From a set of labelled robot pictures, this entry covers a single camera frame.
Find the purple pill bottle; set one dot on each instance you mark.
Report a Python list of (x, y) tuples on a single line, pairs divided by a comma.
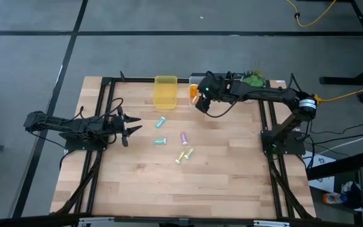
[(184, 138)]

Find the green pill bottle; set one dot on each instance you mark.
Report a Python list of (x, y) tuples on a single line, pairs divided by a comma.
[(160, 122), (160, 141)]

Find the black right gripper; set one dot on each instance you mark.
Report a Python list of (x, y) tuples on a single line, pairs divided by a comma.
[(214, 88)]

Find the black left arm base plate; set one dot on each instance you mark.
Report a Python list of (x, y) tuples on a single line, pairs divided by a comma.
[(84, 145)]

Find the dark bag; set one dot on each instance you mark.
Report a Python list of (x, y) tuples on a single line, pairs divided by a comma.
[(353, 192)]

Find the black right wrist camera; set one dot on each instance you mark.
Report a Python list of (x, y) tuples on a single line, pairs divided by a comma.
[(203, 104)]

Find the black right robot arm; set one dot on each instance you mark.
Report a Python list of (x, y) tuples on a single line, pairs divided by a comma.
[(273, 94)]

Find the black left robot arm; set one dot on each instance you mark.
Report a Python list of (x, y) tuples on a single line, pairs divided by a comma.
[(58, 123)]

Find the orange pill bottle white cap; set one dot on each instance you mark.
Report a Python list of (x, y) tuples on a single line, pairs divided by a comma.
[(193, 90), (195, 100)]

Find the black aluminium table frame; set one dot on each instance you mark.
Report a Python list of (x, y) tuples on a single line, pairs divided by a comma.
[(134, 79)]

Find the silver camera mount bracket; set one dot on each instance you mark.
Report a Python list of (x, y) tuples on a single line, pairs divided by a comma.
[(181, 222)]

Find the succulent plant in white pot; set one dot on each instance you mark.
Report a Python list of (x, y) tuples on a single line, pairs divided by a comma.
[(254, 81)]

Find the yellow translucent plastic bin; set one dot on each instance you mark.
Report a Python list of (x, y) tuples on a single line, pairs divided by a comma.
[(165, 94)]

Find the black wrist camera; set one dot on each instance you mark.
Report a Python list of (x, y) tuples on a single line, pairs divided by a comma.
[(115, 123), (203, 104)]

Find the white printed paper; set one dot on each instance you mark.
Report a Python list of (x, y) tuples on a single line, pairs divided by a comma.
[(323, 184)]

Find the black floor beam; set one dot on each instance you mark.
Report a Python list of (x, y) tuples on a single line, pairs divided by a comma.
[(342, 165)]

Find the black desk leg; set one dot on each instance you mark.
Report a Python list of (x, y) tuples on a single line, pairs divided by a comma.
[(342, 81)]

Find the orange drink bottle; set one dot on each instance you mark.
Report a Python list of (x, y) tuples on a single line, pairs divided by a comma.
[(332, 198)]

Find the clear plastic bin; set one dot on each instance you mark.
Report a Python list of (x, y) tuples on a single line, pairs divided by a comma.
[(191, 81)]

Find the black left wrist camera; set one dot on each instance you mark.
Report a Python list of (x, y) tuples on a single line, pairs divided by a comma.
[(115, 123)]

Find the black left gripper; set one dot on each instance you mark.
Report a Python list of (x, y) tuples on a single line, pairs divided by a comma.
[(123, 132)]

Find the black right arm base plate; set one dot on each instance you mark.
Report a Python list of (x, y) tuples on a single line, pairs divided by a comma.
[(295, 146)]

